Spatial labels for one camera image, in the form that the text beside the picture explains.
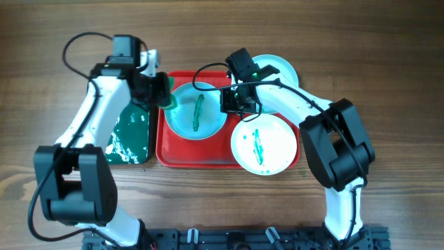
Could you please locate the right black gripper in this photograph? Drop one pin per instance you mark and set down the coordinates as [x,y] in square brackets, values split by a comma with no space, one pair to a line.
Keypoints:
[227,107]

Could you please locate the green tray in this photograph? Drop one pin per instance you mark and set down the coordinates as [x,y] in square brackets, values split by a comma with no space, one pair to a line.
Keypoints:
[128,143]

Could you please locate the red tray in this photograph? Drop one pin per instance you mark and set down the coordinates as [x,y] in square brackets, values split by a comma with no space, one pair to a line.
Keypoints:
[211,153]

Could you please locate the green sponge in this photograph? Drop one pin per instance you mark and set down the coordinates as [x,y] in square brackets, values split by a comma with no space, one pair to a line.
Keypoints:
[170,102]

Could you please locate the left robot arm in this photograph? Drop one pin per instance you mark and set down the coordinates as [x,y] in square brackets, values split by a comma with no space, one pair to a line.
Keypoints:
[75,185]

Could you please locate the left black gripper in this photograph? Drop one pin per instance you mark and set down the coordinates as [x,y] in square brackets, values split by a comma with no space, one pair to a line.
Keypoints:
[160,91]

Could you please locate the black aluminium base frame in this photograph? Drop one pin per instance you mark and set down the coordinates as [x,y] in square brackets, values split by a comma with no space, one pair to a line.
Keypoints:
[368,237]

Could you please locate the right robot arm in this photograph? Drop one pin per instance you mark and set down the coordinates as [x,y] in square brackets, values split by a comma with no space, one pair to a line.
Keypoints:
[337,146]

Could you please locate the white plate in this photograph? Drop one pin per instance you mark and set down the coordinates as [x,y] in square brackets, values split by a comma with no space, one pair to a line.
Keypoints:
[265,146]
[197,115]
[279,63]

